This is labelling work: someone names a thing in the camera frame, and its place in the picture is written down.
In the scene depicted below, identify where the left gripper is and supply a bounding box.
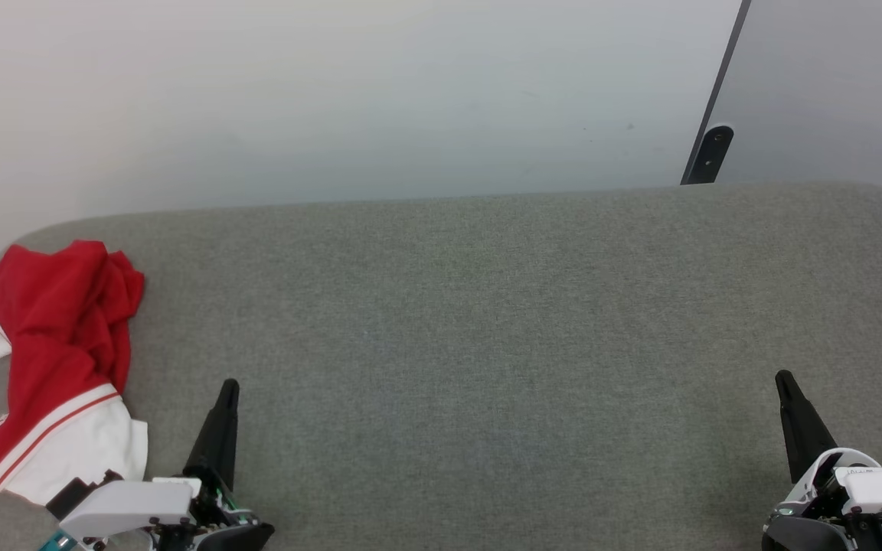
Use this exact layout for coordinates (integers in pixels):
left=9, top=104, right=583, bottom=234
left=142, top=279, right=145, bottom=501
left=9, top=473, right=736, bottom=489
left=149, top=379, right=274, bottom=551

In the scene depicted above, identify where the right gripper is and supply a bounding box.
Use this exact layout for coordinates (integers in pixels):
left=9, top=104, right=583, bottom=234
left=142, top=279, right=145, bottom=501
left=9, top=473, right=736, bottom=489
left=763, top=370, right=882, bottom=551

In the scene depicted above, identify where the red and white garment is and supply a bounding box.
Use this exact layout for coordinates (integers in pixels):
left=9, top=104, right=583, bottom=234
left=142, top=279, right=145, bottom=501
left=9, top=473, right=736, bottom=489
left=0, top=240, right=149, bottom=507

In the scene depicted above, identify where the black oval wall bracket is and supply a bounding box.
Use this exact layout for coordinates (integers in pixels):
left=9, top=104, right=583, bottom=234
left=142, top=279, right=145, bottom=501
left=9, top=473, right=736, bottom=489
left=688, top=126, right=734, bottom=185

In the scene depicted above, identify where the black partition frame strip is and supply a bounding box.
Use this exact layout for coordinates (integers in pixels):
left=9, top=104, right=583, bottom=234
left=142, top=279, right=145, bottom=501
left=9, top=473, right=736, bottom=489
left=680, top=0, right=753, bottom=185

